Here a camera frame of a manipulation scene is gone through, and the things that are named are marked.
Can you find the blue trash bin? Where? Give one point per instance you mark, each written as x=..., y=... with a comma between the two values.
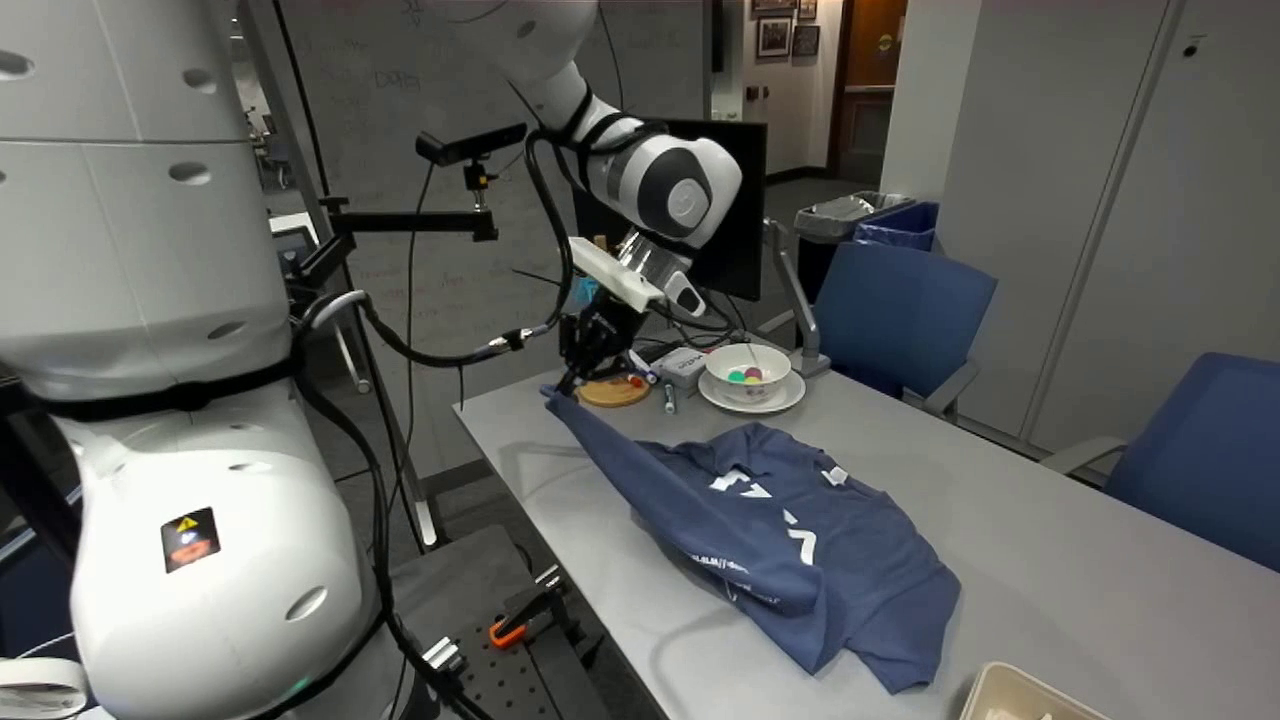
x=902, y=227

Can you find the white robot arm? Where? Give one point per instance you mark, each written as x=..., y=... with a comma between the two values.
x=135, y=241

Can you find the white bowl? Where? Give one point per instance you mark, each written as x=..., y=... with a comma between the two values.
x=747, y=390

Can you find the light blue tag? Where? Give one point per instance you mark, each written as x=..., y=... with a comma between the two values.
x=579, y=296

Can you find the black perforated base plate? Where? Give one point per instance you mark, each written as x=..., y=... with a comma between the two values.
x=455, y=573

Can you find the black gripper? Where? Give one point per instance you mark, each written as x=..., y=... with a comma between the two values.
x=600, y=330

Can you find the framed wall picture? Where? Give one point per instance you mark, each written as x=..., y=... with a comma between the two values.
x=772, y=37
x=805, y=37

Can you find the grey metal cabinet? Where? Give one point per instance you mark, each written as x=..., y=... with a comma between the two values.
x=1135, y=200

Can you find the black camera on boom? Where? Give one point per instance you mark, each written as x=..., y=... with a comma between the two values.
x=464, y=141

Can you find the beige plastic tray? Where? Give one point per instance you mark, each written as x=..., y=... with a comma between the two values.
x=1023, y=694

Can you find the white rounded object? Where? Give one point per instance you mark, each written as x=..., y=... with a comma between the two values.
x=34, y=694

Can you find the colourful small candies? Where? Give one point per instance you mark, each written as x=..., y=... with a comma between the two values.
x=748, y=374

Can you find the small white box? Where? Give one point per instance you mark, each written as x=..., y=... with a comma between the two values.
x=683, y=364

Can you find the grey trash bin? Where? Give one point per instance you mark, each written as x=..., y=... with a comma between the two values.
x=834, y=221

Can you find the grey metal stand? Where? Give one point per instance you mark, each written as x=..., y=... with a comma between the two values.
x=803, y=315

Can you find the silver metal connector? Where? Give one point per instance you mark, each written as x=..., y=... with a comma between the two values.
x=441, y=657

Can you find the blue office chair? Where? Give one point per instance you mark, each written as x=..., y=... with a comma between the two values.
x=1200, y=454
x=902, y=315

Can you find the blue printed t-shirt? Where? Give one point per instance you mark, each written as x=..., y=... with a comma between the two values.
x=786, y=547

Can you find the brown door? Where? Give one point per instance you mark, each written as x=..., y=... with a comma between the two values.
x=873, y=40

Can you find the white plate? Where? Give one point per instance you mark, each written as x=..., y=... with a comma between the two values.
x=786, y=403

